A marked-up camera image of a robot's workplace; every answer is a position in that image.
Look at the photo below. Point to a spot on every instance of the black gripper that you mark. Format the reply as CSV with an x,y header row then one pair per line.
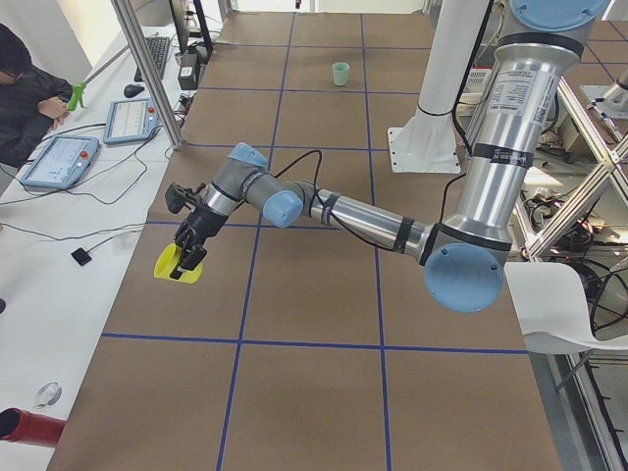
x,y
200,224

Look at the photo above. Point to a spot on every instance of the yellow cup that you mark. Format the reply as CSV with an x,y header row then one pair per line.
x,y
161,269

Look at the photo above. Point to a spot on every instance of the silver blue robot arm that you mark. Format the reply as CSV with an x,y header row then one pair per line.
x,y
452,191

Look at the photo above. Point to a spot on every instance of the green cup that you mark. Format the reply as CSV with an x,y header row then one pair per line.
x,y
340,71

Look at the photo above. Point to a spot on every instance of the small black square puck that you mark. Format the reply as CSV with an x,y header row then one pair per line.
x,y
81,256

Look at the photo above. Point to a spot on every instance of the far teach pendant tablet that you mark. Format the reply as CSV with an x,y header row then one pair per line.
x,y
130,121

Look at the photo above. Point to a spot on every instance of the teach pendant tablet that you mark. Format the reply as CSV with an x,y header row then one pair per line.
x,y
130,121
62,162

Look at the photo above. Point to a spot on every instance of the near teach pendant tablet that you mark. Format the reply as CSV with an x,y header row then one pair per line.
x,y
62,162

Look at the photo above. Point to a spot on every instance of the black computer mouse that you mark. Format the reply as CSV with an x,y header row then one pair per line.
x,y
132,90

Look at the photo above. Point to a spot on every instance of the round metal table grommet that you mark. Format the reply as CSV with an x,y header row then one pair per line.
x,y
47,395

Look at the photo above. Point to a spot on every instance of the green plastic clamp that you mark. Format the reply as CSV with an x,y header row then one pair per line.
x,y
76,99

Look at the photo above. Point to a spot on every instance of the black keyboard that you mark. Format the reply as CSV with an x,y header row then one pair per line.
x,y
158,46

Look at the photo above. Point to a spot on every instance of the seated person dark jacket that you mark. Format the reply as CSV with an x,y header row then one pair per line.
x,y
33,102

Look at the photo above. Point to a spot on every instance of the red fire extinguisher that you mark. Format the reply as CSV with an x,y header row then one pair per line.
x,y
27,428

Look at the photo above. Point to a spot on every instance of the black monitor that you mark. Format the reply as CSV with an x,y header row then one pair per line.
x,y
181,16

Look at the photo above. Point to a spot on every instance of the white chair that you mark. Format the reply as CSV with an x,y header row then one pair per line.
x,y
552,311

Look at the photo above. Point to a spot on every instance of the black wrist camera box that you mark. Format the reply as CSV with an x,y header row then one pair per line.
x,y
177,197

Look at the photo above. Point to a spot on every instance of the aluminium frame post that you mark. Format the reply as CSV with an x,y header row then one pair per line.
x,y
143,58

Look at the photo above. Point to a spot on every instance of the aluminium lattice frame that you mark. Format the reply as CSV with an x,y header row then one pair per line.
x,y
573,211

